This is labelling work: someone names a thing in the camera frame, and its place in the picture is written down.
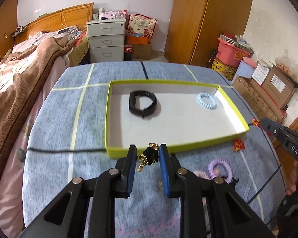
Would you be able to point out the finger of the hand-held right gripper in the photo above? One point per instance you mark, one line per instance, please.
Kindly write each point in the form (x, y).
(269, 126)

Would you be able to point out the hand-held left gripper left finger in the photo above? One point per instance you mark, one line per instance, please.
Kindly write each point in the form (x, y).
(131, 173)

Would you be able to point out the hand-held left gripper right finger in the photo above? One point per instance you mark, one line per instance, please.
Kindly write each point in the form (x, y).
(164, 173)

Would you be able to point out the yellow-green shallow cardboard box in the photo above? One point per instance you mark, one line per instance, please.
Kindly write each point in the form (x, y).
(188, 124)

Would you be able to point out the person's right hand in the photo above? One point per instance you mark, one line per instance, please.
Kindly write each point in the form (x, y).
(293, 181)

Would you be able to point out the flat cardboard boxes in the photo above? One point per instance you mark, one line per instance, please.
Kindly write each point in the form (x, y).
(255, 96)

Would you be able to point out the large brown cardboard box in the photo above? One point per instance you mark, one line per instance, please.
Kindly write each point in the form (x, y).
(279, 86)

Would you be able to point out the white labelled box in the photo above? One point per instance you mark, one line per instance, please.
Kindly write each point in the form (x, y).
(260, 74)

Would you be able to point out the pale blue bucket pink lid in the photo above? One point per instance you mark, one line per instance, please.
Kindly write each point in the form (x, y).
(245, 69)

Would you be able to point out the clear plastic bag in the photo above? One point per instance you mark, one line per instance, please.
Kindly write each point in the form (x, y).
(288, 64)

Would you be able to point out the black wristband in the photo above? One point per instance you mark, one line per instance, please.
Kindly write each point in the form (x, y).
(132, 104)

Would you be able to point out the yellow patterned box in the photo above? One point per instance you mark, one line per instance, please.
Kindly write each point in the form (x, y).
(223, 68)

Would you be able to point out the pink plastic tub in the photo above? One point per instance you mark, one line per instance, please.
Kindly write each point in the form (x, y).
(228, 53)

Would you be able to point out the black hand pump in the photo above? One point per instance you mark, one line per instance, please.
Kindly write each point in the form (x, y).
(211, 58)

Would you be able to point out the striped box lid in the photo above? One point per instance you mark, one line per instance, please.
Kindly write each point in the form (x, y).
(234, 42)

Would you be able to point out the bed with brown blanket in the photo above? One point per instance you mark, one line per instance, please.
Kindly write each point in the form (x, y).
(12, 178)

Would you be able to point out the cola bottle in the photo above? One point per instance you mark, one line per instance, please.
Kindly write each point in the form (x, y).
(128, 52)

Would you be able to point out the small cardboard box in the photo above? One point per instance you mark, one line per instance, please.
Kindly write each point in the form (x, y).
(141, 50)

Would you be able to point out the wooden wardrobe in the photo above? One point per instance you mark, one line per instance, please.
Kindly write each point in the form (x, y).
(208, 17)

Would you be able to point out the orange box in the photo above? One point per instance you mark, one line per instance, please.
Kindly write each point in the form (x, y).
(139, 40)

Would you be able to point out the white drawer cabinet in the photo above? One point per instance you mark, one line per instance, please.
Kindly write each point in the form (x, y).
(105, 42)

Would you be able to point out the brown blanket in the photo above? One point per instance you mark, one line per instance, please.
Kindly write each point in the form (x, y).
(22, 79)

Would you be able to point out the red gift bag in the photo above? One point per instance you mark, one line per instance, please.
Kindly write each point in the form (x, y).
(141, 26)

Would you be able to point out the pink patterned box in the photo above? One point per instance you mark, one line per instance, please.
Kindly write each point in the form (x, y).
(114, 14)

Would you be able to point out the wooden bed headboard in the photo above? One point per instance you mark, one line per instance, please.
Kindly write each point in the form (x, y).
(64, 17)

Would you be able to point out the power strip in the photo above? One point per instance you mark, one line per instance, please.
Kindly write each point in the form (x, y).
(19, 31)

